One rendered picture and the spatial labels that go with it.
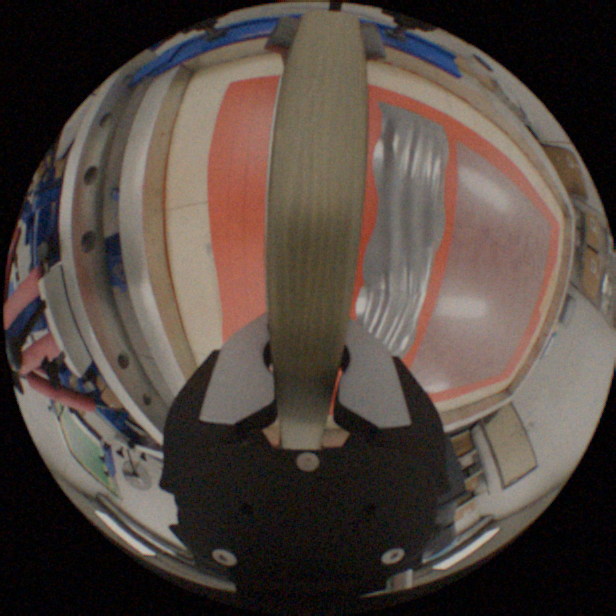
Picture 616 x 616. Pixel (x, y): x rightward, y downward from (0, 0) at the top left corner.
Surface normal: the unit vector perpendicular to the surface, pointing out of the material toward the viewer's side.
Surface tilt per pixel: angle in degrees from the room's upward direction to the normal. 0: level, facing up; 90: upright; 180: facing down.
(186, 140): 0
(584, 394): 90
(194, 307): 0
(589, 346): 90
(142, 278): 0
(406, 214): 33
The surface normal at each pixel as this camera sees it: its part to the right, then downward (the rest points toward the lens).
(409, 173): -0.52, 0.35
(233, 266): 0.02, 0.48
